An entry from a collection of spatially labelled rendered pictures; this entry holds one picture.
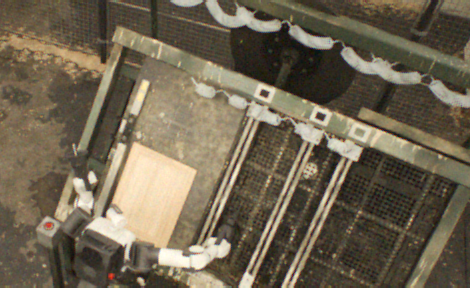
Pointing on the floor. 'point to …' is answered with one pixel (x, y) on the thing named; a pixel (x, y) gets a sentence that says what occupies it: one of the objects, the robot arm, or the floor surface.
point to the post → (55, 268)
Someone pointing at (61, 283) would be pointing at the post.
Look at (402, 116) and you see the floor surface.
